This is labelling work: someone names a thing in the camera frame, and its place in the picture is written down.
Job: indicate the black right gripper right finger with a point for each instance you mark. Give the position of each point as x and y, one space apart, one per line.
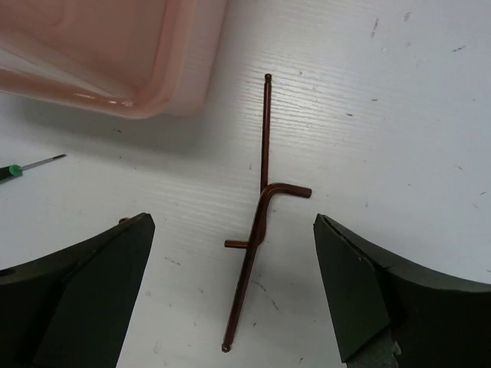
388 311

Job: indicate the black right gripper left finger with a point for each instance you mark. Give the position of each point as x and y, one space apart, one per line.
72 308

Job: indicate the green black precision screwdriver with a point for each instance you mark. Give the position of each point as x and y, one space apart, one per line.
14 171

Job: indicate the short brown hex key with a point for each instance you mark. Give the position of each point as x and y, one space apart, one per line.
266 123

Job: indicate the long brown hex key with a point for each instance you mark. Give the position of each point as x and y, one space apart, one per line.
250 252

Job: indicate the pink plastic toolbox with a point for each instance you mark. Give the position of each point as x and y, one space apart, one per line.
133 59

